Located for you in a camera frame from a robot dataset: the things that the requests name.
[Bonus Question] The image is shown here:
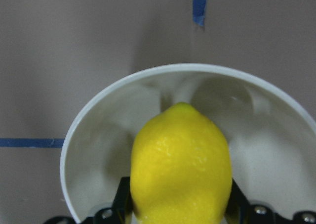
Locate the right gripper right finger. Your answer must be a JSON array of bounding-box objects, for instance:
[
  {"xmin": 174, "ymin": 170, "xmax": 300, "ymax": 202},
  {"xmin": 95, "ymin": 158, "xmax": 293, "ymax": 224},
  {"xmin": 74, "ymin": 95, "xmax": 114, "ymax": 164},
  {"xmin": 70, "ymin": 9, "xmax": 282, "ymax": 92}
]
[{"xmin": 225, "ymin": 181, "xmax": 316, "ymax": 224}]

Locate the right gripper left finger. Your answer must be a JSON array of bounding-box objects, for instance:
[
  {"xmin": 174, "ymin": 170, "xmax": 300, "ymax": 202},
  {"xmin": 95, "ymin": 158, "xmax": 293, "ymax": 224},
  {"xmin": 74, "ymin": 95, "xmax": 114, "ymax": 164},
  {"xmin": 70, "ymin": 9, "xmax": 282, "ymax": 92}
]
[{"xmin": 44, "ymin": 176, "xmax": 135, "ymax": 224}]

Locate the yellow lemon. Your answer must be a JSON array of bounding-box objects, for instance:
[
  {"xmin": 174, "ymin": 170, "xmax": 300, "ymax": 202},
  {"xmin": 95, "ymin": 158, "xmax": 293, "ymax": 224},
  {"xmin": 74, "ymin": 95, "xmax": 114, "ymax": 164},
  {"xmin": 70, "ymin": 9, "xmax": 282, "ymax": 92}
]
[{"xmin": 130, "ymin": 103, "xmax": 232, "ymax": 224}]

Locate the cream ceramic bowl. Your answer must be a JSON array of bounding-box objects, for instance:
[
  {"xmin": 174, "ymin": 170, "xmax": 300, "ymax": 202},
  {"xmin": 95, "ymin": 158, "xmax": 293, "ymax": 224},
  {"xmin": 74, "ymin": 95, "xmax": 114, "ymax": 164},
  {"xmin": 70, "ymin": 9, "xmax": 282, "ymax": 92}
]
[{"xmin": 60, "ymin": 63, "xmax": 316, "ymax": 222}]

